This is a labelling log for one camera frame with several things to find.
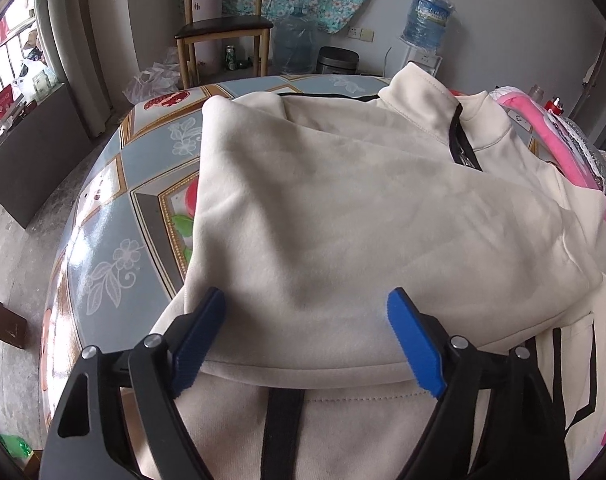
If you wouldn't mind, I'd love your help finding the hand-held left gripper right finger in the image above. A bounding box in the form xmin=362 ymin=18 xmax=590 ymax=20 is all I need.
xmin=387 ymin=287 xmax=571 ymax=480

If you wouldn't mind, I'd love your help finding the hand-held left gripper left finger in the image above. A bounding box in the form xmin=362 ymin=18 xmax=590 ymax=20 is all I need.
xmin=38 ymin=286 xmax=228 ymax=480

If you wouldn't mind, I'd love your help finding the cream zip jacket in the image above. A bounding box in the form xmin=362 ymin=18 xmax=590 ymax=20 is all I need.
xmin=133 ymin=62 xmax=606 ymax=480

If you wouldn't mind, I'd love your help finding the pile of pink clothes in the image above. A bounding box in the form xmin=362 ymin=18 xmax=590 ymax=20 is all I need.
xmin=448 ymin=85 xmax=606 ymax=451

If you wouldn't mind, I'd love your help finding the fruit print tablecloth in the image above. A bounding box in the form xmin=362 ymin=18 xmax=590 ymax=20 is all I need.
xmin=38 ymin=74 xmax=558 ymax=441

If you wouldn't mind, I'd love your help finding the brown box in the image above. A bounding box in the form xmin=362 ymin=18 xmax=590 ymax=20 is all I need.
xmin=0 ymin=290 xmax=28 ymax=351

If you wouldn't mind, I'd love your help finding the green plastic bag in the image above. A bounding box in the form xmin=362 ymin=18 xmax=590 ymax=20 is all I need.
xmin=0 ymin=432 xmax=34 ymax=461

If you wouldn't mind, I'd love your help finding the grey low cabinet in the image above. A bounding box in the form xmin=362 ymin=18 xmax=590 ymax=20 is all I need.
xmin=0 ymin=82 xmax=94 ymax=228

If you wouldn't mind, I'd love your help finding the white plastic bag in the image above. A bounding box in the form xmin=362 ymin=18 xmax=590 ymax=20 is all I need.
xmin=122 ymin=47 xmax=184 ymax=103

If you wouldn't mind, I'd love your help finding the grey lace cloth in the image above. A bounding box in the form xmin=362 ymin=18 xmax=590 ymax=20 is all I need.
xmin=553 ymin=110 xmax=606 ymax=196

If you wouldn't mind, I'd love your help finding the white water dispenser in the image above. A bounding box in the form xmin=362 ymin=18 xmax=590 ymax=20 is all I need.
xmin=395 ymin=37 xmax=444 ymax=78

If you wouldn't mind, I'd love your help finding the grey rice cooker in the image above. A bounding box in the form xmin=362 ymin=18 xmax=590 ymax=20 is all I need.
xmin=317 ymin=46 xmax=360 ymax=76

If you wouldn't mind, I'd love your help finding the empty clear water jug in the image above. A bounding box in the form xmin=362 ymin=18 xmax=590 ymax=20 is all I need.
xmin=273 ymin=6 xmax=318 ymax=77

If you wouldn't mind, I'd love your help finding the white printed shopping bag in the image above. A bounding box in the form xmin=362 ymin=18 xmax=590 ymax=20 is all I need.
xmin=13 ymin=57 xmax=58 ymax=98

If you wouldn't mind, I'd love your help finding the wooden chair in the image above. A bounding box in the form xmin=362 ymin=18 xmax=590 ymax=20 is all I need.
xmin=174 ymin=0 xmax=274 ymax=90

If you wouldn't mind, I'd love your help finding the dark wooden door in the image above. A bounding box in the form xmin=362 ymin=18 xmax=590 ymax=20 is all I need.
xmin=580 ymin=25 xmax=606 ymax=151

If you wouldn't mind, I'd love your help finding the blue water dispenser bottle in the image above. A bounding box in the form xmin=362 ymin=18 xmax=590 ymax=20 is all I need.
xmin=402 ymin=0 xmax=456 ymax=55

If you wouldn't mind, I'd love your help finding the tall white cylinder appliance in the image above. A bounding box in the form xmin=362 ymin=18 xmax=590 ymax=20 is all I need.
xmin=182 ymin=0 xmax=224 ymax=77

